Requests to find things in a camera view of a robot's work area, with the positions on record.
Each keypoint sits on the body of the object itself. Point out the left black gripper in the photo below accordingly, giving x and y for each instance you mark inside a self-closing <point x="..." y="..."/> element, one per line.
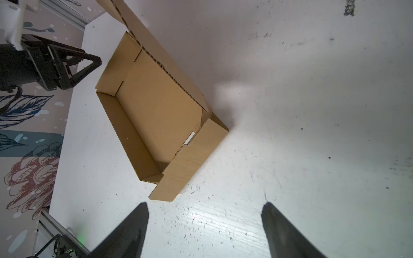
<point x="29" y="67"/>

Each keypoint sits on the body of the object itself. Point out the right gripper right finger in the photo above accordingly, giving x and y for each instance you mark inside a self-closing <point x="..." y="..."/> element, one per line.
<point x="284" y="239"/>

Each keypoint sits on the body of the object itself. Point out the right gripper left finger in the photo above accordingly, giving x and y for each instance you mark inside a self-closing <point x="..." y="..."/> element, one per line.
<point x="127" y="239"/>

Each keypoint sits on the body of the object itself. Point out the brown cardboard box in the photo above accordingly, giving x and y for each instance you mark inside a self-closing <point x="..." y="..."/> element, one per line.
<point x="163" y="121"/>

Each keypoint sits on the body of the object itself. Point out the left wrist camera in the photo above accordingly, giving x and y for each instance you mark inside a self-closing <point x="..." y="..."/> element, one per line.
<point x="12" y="14"/>

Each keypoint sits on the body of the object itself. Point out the aluminium mounting rail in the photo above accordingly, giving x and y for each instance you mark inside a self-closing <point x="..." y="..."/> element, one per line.
<point x="52" y="240"/>

